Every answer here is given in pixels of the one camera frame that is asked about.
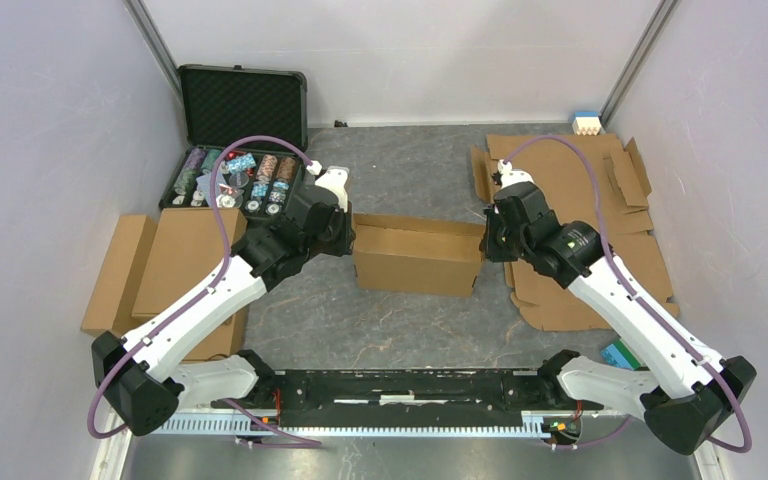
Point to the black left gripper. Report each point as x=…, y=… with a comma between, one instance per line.
x=344, y=247

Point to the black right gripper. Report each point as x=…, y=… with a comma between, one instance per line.
x=488, y=248

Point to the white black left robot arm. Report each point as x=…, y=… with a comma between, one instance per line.
x=142, y=375

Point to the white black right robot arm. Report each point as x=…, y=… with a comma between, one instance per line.
x=687, y=393

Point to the lower flat cardboard sheet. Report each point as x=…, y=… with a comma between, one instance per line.
x=582, y=178

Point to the white blue toy block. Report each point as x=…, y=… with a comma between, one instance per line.
x=587, y=123

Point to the black poker chip case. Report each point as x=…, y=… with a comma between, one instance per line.
x=224, y=104

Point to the blue green striped block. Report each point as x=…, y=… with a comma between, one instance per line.
x=619, y=355

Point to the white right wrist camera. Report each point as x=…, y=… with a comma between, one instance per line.
x=507, y=175

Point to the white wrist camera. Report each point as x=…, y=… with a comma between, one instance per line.
x=335, y=179
x=507, y=175

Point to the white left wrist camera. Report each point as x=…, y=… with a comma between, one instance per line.
x=335, y=179

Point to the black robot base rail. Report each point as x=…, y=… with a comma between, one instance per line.
x=405, y=398

